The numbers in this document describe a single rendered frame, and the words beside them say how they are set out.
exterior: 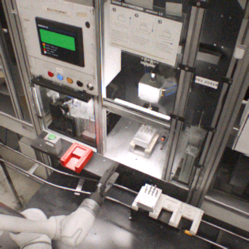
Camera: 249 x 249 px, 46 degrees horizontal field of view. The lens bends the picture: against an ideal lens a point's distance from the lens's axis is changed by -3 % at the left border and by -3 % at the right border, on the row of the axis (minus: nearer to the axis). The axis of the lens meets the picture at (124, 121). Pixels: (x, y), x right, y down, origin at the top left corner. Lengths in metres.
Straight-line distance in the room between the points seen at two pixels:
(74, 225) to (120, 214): 0.62
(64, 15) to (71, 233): 0.92
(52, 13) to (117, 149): 0.91
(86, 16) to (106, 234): 1.19
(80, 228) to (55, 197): 0.70
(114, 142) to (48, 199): 0.55
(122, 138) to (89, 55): 0.72
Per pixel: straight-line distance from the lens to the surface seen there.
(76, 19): 1.34
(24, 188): 2.90
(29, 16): 1.51
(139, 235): 1.82
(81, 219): 1.31
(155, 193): 1.64
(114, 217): 1.87
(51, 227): 1.42
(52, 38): 1.44
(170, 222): 1.66
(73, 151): 1.82
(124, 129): 1.98
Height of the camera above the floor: 2.33
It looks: 44 degrees down
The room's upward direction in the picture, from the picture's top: 2 degrees clockwise
